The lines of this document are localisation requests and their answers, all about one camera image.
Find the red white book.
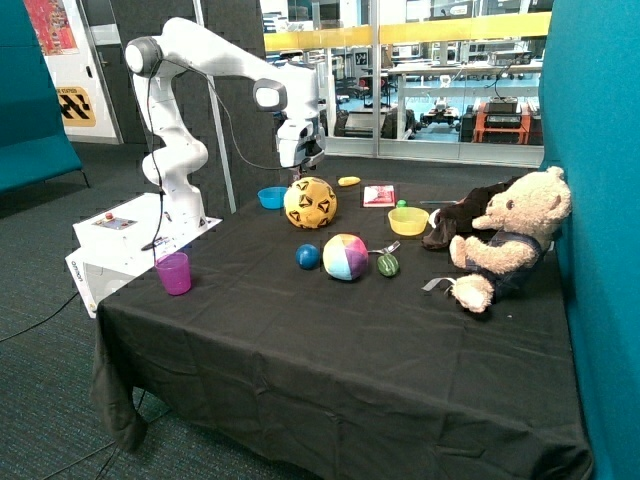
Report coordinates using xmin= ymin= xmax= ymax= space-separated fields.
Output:
xmin=362 ymin=185 xmax=396 ymax=208

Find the yellow black soccer ball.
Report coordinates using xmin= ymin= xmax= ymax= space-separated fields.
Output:
xmin=284 ymin=177 xmax=338 ymax=229

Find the teal partition wall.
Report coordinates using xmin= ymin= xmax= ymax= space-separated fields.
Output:
xmin=540 ymin=1 xmax=639 ymax=479

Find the white lab table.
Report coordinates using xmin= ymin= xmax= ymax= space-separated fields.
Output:
xmin=388 ymin=58 xmax=542 ymax=142

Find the purple plastic cup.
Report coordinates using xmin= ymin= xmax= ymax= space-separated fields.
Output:
xmin=155 ymin=251 xmax=192 ymax=296

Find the small green striped ball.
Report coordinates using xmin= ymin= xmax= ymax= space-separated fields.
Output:
xmin=376 ymin=253 xmax=400 ymax=278

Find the multicolour plush ball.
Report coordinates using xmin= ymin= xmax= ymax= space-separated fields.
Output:
xmin=322 ymin=234 xmax=369 ymax=281

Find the yellow plastic banana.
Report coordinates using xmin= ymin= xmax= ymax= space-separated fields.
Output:
xmin=338 ymin=176 xmax=361 ymax=187

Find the blue plastic bowl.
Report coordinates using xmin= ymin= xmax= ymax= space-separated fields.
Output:
xmin=257 ymin=186 xmax=288 ymax=210

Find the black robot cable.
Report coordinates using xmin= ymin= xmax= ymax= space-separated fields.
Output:
xmin=141 ymin=47 xmax=296 ymax=252

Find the white robot control box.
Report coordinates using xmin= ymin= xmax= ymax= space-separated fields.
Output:
xmin=66 ymin=193 xmax=221 ymax=318

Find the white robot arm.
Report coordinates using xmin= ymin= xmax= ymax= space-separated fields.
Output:
xmin=125 ymin=18 xmax=326 ymax=231

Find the beige teddy bear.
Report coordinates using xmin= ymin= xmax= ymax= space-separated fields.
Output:
xmin=449 ymin=166 xmax=572 ymax=314

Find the teal bench seat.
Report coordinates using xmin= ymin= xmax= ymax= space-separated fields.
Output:
xmin=0 ymin=1 xmax=83 ymax=193

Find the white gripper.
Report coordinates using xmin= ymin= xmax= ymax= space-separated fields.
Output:
xmin=276 ymin=118 xmax=326 ymax=168

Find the dark brown cloth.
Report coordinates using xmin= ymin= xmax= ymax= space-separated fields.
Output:
xmin=422 ymin=176 xmax=519 ymax=250

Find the black tablecloth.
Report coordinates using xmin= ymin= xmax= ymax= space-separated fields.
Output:
xmin=91 ymin=189 xmax=594 ymax=479

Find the orange black crate rack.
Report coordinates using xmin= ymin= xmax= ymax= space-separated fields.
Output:
xmin=472 ymin=98 xmax=531 ymax=145

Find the small blue ball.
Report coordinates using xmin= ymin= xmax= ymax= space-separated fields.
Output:
xmin=295 ymin=244 xmax=320 ymax=270

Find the yellow plastic bowl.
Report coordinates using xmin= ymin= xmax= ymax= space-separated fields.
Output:
xmin=388 ymin=206 xmax=429 ymax=236

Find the grey ribbon tag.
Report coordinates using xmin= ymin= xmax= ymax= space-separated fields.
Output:
xmin=422 ymin=277 xmax=456 ymax=292

